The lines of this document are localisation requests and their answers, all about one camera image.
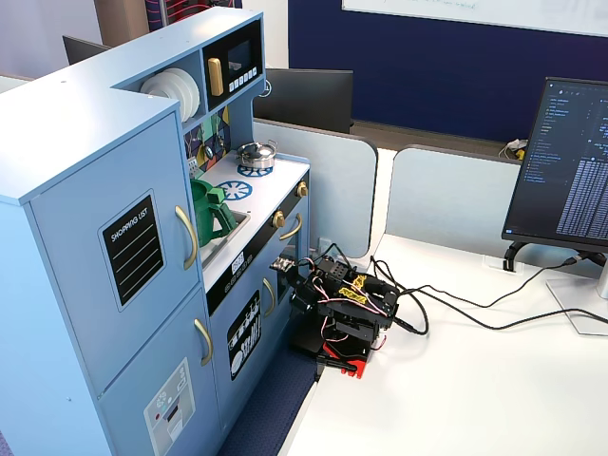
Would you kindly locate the gold stove knob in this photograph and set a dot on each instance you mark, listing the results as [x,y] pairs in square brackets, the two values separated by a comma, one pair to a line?
[279,219]
[301,189]

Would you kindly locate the whiteboard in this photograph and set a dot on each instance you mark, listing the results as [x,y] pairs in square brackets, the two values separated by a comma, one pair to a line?
[475,12]

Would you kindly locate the monitor showing code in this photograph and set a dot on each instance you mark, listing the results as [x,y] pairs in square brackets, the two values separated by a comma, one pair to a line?
[560,166]

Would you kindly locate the navy blue partition panel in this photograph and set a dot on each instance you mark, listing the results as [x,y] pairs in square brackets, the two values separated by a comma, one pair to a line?
[427,76]

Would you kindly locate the white toy plate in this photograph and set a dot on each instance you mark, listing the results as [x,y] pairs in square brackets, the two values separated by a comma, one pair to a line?
[196,95]
[159,92]
[186,90]

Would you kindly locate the black table clamp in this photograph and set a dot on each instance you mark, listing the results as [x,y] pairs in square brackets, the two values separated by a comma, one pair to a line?
[335,365]

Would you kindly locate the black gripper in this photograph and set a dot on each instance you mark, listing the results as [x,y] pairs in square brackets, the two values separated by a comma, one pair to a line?
[295,280]

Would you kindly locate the green plastic pitcher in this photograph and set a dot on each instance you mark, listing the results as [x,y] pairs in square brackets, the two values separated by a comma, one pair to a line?
[206,214]

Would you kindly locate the light blue toy kitchen body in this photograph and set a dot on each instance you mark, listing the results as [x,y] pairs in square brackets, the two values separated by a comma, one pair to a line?
[71,119]

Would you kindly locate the oven door with window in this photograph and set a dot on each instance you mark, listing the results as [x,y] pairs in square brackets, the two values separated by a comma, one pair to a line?
[290,209]

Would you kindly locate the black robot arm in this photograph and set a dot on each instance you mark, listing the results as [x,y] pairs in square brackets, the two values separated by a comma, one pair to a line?
[354,304]

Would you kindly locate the fridge door with shopping list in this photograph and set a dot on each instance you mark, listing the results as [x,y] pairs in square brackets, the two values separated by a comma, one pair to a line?
[62,247]

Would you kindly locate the blue woven carpet mat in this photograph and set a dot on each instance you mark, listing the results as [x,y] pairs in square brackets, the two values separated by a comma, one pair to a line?
[266,418]

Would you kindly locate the hanging toy ladle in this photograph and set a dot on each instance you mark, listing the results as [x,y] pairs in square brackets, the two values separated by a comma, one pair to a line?
[208,151]

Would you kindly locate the dishwasher door with dish print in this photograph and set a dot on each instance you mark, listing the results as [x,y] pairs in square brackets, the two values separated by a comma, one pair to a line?
[221,342]

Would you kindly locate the silver monitor stand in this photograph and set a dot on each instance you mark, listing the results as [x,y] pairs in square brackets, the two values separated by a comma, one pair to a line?
[584,304]

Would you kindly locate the grey toy sink basin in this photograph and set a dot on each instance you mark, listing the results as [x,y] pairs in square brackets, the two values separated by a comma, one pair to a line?
[228,240]

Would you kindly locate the fridge door with dispenser print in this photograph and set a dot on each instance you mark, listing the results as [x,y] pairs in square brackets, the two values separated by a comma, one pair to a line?
[133,370]

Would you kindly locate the black monitor bracket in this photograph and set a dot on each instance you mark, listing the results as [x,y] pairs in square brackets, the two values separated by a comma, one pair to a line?
[515,254]

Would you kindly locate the black microwave door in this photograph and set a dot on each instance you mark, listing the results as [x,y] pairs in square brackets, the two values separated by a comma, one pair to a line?
[240,57]

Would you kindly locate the red robot base mount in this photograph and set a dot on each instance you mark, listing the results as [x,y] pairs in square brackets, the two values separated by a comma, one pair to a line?
[351,354]

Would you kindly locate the steel toy pot with lid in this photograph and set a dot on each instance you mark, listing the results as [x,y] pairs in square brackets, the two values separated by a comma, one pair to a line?
[256,154]

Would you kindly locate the dark monitor back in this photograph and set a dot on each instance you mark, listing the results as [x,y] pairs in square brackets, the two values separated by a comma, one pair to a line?
[309,100]
[83,50]

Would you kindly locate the grey blue desk divider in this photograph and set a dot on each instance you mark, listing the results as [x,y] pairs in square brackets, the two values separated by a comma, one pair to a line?
[332,190]
[451,195]

